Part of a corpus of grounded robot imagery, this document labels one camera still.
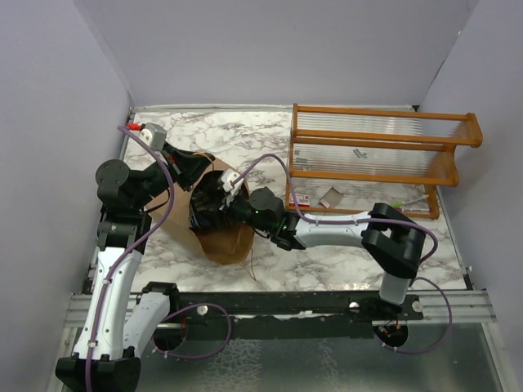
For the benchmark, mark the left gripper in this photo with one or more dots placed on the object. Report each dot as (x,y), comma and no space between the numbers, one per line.
(186,167)

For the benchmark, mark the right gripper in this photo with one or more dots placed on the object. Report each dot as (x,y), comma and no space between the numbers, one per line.
(226,205)

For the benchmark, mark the brown paper bag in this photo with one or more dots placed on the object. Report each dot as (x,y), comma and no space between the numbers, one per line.
(227,246)

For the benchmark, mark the blue snack bag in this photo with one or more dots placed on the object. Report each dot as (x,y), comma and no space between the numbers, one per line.
(205,209)

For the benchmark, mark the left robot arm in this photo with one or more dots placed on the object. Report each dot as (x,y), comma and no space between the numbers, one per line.
(107,355)

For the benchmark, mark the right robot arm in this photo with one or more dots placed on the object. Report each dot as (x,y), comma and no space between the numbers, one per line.
(392,239)

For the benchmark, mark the red white staples box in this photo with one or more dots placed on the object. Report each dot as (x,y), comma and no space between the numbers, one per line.
(302,200)

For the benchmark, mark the staple strip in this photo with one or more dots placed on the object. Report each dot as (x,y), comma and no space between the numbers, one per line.
(302,160)
(359,154)

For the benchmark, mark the open small cardboard box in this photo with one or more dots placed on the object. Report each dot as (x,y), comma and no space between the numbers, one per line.
(331,198)

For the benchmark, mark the wooden shelf rack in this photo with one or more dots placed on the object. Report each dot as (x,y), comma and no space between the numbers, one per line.
(408,154)

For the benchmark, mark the pink marker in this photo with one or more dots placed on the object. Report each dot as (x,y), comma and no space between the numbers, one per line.
(414,210)

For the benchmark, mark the green marker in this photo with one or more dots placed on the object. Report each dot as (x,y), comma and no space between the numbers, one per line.
(411,200)

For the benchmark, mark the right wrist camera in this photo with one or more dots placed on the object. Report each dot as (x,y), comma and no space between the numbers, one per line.
(231,183)

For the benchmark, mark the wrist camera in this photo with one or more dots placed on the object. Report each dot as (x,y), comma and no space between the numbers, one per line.
(231,183)
(153,135)

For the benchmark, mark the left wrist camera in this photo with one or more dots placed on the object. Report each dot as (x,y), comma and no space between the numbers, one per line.
(153,135)

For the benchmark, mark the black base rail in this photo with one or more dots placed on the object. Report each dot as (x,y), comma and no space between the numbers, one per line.
(214,316)

